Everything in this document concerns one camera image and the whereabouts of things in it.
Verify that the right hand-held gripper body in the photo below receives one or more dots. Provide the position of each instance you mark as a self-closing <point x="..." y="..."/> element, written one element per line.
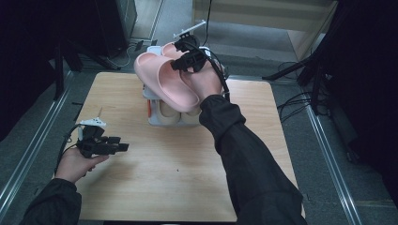
<point x="195" y="59"/>

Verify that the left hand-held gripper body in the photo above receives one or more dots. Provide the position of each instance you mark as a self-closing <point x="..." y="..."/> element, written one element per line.
<point x="92" y="146"/>

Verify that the white two-tier shoe rack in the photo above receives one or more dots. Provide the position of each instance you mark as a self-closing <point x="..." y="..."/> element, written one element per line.
<point x="151" y="122"/>

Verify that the cream clog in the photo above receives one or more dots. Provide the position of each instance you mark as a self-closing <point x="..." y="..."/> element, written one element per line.
<point x="167" y="116"/>
<point x="189" y="117"/>

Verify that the person's right hand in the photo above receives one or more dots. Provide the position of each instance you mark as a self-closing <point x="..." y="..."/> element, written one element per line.
<point x="206" y="82"/>

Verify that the person's left hand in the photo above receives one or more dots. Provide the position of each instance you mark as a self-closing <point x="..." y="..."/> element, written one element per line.
<point x="73" y="165"/>

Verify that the dark cabinet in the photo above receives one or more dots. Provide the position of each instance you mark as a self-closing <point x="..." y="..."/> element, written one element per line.
<point x="115" y="25"/>

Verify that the light wooden cabinet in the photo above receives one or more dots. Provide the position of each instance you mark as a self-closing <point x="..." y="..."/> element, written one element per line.
<point x="250" y="15"/>

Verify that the black tripod stand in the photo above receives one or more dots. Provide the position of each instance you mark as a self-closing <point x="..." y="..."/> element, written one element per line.
<point x="58" y="75"/>

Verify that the black curtain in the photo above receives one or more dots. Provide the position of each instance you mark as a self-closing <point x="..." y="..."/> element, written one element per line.
<point x="369" y="78"/>
<point x="25" y="62"/>

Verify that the black metal stand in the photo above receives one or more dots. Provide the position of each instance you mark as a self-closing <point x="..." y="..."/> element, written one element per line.
<point x="316" y="81"/>

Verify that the metal floor rail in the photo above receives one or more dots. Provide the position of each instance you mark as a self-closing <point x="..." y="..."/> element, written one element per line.
<point x="328" y="159"/>
<point x="31" y="153"/>

